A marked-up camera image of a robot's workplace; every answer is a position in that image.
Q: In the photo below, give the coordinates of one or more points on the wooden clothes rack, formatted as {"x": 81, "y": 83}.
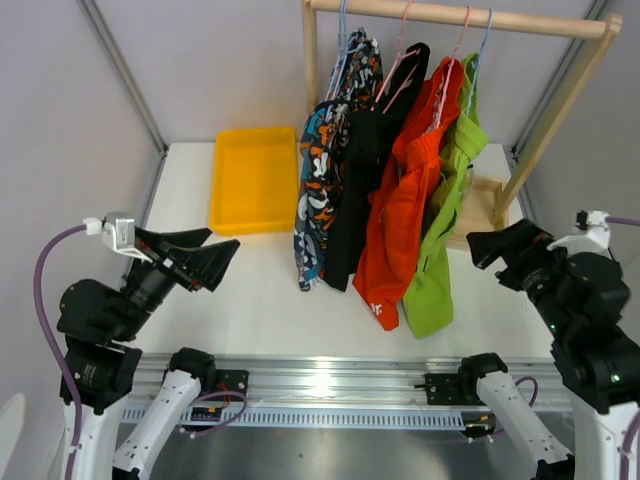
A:
{"x": 487, "y": 205}

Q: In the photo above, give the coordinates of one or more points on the black shorts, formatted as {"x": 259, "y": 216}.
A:
{"x": 372, "y": 128}

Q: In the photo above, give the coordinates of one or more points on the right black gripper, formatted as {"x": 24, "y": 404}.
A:
{"x": 525, "y": 240}

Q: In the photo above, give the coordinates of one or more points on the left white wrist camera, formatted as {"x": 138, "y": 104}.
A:
{"x": 118, "y": 233}

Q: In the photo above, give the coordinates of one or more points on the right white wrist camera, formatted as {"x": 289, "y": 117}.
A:
{"x": 591, "y": 234}

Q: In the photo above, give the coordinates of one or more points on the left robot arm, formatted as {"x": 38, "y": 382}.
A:
{"x": 99, "y": 323}

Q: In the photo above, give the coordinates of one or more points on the blue patterned shorts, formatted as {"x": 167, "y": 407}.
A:
{"x": 324, "y": 135}

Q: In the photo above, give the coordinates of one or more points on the green shorts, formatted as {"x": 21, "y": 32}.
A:
{"x": 427, "y": 303}

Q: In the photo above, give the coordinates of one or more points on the orange patterned camo shorts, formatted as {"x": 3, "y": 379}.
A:
{"x": 357, "y": 74}

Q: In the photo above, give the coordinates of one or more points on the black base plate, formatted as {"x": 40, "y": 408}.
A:
{"x": 445, "y": 389}
{"x": 226, "y": 380}

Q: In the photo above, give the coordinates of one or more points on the yellow plastic tray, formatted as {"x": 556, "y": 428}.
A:
{"x": 255, "y": 181}

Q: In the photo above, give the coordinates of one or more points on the slotted cable duct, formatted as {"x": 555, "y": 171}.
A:
{"x": 412, "y": 419}

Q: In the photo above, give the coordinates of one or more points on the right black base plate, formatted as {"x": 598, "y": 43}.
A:
{"x": 445, "y": 389}

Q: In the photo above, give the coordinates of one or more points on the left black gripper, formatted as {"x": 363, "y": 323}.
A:
{"x": 204, "y": 264}

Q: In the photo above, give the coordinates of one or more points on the aluminium mounting rail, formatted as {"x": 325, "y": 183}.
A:
{"x": 347, "y": 382}

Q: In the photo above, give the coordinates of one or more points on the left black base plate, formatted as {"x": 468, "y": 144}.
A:
{"x": 226, "y": 380}

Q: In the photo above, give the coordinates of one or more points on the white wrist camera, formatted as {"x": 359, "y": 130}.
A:
{"x": 591, "y": 234}
{"x": 118, "y": 233}

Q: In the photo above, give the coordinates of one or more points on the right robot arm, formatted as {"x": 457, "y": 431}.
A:
{"x": 579, "y": 292}

